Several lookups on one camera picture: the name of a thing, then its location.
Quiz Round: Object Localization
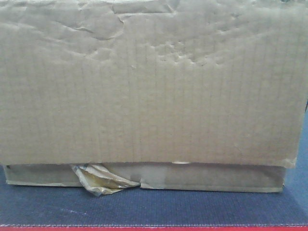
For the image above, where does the brown cardboard box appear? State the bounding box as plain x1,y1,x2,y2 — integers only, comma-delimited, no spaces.
0,0,308,193

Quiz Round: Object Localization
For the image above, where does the crumpled brown packing tape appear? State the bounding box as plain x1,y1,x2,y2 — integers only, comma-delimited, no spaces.
70,164,141,196

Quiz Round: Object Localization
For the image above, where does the dark blue fabric mat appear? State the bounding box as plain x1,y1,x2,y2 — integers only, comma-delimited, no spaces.
0,141,308,227

